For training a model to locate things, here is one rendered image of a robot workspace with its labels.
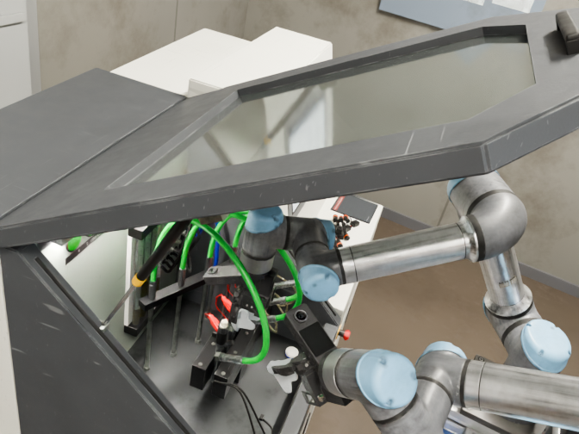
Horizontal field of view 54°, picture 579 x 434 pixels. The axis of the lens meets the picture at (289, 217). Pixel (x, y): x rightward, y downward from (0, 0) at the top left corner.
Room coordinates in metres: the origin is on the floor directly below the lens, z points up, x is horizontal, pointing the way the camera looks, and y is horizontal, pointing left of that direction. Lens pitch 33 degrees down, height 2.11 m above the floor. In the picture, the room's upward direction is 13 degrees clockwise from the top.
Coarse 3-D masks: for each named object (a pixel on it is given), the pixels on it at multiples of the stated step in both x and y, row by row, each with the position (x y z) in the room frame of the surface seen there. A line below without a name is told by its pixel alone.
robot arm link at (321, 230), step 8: (288, 216) 1.02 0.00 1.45; (296, 216) 1.03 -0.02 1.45; (288, 224) 0.99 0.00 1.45; (296, 224) 1.00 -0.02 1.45; (304, 224) 1.01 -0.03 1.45; (312, 224) 1.01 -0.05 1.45; (320, 224) 1.02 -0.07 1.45; (328, 224) 1.03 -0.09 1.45; (288, 232) 0.98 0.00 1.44; (296, 232) 0.99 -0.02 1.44; (304, 232) 0.98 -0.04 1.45; (312, 232) 0.98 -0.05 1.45; (320, 232) 0.99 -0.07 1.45; (328, 232) 1.01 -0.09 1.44; (288, 240) 0.97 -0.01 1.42; (296, 240) 0.97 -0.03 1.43; (304, 240) 0.95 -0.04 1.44; (312, 240) 0.95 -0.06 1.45; (320, 240) 0.96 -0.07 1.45; (328, 240) 1.00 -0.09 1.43; (288, 248) 0.98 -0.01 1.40; (296, 248) 0.95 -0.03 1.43
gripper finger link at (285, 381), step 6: (282, 360) 0.72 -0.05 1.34; (288, 360) 0.70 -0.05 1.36; (270, 366) 0.71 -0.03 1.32; (270, 372) 0.71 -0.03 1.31; (282, 378) 0.70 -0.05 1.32; (288, 378) 0.69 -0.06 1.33; (294, 378) 0.68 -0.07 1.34; (282, 384) 0.69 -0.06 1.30; (288, 384) 0.69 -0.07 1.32; (288, 390) 0.69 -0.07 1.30
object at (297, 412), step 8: (328, 328) 1.24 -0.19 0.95; (336, 328) 1.25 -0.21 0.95; (296, 392) 0.99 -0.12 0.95; (296, 400) 0.96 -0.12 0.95; (304, 400) 0.96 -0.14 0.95; (312, 400) 1.09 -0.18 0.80; (296, 408) 0.93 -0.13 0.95; (304, 408) 0.94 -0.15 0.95; (288, 416) 0.91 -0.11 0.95; (296, 416) 0.91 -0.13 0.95; (304, 416) 0.92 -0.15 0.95; (288, 424) 0.88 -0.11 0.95; (296, 424) 0.89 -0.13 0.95; (280, 432) 0.86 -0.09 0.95; (288, 432) 0.86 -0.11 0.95; (296, 432) 0.86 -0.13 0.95
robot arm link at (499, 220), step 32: (448, 224) 0.99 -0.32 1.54; (480, 224) 0.96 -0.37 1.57; (512, 224) 0.97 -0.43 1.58; (320, 256) 0.90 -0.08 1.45; (352, 256) 0.90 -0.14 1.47; (384, 256) 0.90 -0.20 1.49; (416, 256) 0.91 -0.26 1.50; (448, 256) 0.92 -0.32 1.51; (480, 256) 0.93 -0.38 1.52; (320, 288) 0.84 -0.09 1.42
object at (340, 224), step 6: (336, 216) 1.79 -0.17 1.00; (342, 216) 1.77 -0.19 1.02; (336, 222) 1.76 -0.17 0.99; (342, 222) 1.74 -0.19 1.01; (348, 222) 1.79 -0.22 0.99; (354, 222) 1.78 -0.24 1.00; (336, 228) 1.67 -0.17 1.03; (342, 228) 1.67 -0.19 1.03; (348, 228) 1.73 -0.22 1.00; (336, 234) 1.67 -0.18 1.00; (342, 234) 1.66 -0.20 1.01; (336, 240) 1.62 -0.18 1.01; (336, 246) 1.61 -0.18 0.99; (342, 246) 1.59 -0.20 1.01
